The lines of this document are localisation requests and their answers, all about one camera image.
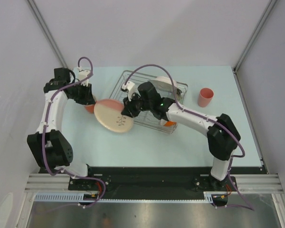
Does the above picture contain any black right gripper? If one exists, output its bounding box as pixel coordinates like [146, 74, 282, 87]
[121, 93, 152, 119]

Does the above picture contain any orange mug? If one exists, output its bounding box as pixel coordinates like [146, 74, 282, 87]
[84, 104, 95, 114]

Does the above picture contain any white fluted plate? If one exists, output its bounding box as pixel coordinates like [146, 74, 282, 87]
[148, 76, 177, 93]

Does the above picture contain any pink beige leaf plate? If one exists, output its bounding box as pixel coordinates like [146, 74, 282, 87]
[94, 99, 134, 133]

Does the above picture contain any green floral ceramic bowl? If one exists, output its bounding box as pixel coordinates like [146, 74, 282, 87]
[175, 88, 182, 101]

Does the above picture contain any orange bowl white inside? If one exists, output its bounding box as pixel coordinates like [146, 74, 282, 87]
[160, 119, 177, 127]

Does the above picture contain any pink plastic cup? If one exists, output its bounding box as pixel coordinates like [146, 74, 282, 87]
[198, 88, 214, 107]

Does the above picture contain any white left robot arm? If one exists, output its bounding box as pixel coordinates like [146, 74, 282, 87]
[27, 68, 95, 190]

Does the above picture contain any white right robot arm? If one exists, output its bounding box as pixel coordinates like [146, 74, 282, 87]
[121, 81, 241, 190]

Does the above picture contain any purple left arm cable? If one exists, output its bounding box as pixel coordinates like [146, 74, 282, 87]
[42, 57, 95, 177]

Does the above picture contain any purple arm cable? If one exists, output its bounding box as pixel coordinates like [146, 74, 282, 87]
[124, 64, 255, 211]
[42, 57, 95, 177]

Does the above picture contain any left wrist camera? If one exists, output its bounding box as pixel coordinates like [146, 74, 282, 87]
[77, 67, 91, 87]

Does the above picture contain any metal wire dish rack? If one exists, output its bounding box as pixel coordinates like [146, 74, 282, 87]
[110, 70, 188, 134]

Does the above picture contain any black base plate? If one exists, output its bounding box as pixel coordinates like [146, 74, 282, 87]
[56, 167, 237, 206]

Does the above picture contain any white slotted cable duct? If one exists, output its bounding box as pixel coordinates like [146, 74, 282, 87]
[35, 192, 98, 202]

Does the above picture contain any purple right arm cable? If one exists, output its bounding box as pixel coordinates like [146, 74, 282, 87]
[124, 64, 255, 211]

